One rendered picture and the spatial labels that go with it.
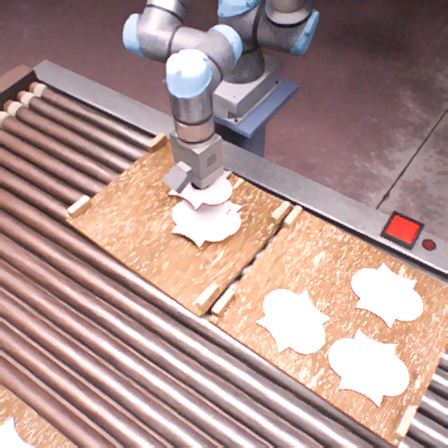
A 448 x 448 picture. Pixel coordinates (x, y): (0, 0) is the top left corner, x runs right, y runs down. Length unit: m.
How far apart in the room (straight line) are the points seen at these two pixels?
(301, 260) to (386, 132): 1.81
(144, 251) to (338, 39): 2.58
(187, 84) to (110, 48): 2.62
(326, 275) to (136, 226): 0.44
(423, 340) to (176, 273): 0.51
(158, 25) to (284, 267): 0.55
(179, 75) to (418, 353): 0.67
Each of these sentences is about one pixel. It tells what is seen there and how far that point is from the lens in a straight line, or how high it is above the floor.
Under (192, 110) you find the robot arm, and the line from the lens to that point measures 0.86.
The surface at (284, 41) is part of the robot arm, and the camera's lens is 1.32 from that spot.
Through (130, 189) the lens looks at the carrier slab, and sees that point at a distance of 1.21.
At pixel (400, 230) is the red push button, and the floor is 0.93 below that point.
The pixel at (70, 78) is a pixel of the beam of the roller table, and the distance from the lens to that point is 1.63.
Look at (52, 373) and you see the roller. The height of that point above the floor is 0.92.
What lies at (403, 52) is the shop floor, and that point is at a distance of 3.41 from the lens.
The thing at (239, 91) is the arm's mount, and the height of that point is 0.96.
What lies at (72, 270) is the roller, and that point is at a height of 0.92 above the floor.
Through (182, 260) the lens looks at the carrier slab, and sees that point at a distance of 1.07.
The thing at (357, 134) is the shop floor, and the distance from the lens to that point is 2.74.
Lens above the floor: 1.83
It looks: 53 degrees down
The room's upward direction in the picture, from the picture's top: 2 degrees counter-clockwise
